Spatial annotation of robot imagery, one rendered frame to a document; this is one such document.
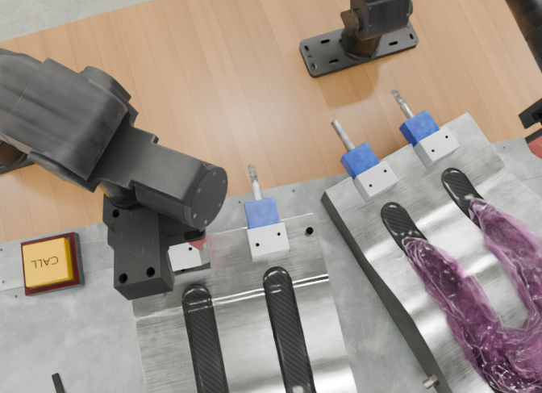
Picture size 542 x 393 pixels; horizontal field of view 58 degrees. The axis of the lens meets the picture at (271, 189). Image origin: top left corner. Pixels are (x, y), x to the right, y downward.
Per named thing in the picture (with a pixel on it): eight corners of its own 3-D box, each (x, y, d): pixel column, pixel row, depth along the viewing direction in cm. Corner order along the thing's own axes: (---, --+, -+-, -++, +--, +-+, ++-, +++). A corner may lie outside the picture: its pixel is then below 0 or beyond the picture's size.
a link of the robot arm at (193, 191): (243, 164, 46) (193, 95, 35) (202, 248, 43) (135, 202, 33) (146, 131, 50) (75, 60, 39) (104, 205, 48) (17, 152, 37)
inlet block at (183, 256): (154, 173, 65) (141, 168, 60) (190, 165, 65) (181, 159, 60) (173, 269, 64) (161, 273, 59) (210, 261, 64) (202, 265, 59)
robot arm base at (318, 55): (435, 19, 77) (417, -17, 79) (316, 55, 75) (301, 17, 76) (419, 46, 85) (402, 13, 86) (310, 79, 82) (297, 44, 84)
